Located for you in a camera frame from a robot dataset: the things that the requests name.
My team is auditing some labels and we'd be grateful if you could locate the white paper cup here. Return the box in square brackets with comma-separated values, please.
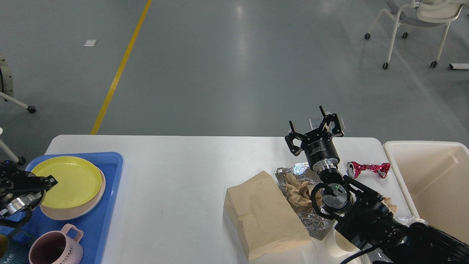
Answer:
[325, 228, 360, 257]

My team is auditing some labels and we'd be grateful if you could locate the white bar on floor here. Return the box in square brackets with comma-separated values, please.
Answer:
[449, 63, 469, 70]

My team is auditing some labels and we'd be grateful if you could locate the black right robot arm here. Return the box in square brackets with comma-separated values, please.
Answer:
[285, 106, 468, 264]

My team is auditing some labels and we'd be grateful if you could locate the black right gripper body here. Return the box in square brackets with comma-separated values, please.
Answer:
[301, 129, 340, 172]

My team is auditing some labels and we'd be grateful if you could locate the yellow plastic plate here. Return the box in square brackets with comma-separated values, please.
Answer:
[32, 156, 103, 209]

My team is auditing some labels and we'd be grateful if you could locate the pink mug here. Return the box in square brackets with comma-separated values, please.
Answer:
[28, 224, 84, 264]

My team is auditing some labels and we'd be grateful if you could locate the crumpled brown paper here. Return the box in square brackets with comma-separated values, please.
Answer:
[285, 173, 315, 208]

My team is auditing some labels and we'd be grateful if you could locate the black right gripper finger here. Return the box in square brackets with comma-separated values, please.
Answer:
[318, 106, 344, 139]
[284, 121, 306, 157]

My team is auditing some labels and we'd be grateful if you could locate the left background chair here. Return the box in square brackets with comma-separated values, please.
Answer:
[0, 55, 36, 165]

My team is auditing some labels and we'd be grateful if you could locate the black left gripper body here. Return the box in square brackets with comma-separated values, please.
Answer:
[0, 191, 46, 217]

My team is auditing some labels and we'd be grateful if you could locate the teal mug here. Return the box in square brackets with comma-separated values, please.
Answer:
[0, 228, 37, 264]

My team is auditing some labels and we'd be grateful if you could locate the crushed red can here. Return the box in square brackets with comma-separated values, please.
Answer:
[346, 161, 391, 179]

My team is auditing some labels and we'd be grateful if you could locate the blue plastic tray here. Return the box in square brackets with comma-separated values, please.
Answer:
[21, 152, 123, 264]

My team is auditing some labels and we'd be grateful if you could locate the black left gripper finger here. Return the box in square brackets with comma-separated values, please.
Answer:
[33, 175, 58, 192]

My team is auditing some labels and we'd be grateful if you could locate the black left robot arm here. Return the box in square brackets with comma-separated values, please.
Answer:
[0, 160, 58, 228]

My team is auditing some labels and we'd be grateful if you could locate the pink plate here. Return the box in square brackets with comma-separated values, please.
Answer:
[40, 169, 106, 221]

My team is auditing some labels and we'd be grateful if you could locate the crumpled aluminium foil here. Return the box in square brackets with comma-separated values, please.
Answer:
[275, 163, 333, 241]

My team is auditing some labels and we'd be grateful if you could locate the white office chair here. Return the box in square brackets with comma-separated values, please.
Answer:
[364, 0, 468, 70]

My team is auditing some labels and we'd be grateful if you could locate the beige plastic bin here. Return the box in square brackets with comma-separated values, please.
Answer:
[383, 141, 469, 243]

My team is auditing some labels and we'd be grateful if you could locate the brown paper bag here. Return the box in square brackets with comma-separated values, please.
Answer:
[224, 171, 312, 261]

